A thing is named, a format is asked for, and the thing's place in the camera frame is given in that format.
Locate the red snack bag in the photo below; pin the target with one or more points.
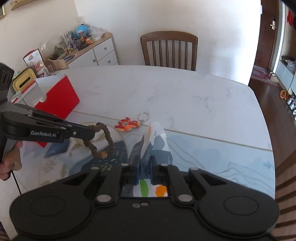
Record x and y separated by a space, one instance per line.
34 60

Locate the wooden dining chair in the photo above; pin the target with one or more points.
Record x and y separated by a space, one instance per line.
174 49

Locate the white blue paper package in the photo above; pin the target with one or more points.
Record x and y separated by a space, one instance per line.
151 143

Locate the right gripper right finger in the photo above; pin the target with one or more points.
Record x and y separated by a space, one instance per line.
174 180

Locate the person's left hand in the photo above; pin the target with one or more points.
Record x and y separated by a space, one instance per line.
11 161

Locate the orange red dragon keychain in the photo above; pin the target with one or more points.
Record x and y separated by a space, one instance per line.
126 125

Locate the blue globe toy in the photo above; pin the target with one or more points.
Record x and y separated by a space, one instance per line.
81 31

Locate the brown wooden door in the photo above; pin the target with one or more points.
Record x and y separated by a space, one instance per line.
267 33

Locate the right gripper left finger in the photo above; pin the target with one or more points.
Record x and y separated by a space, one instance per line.
115 179

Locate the white wooden sideboard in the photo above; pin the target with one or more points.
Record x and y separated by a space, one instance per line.
100 53

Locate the yellow green tissue box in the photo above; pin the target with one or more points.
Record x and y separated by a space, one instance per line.
23 80

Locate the Rubik's cube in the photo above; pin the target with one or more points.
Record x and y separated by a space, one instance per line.
70 49

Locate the red and white cardboard box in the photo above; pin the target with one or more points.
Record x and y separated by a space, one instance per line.
54 95

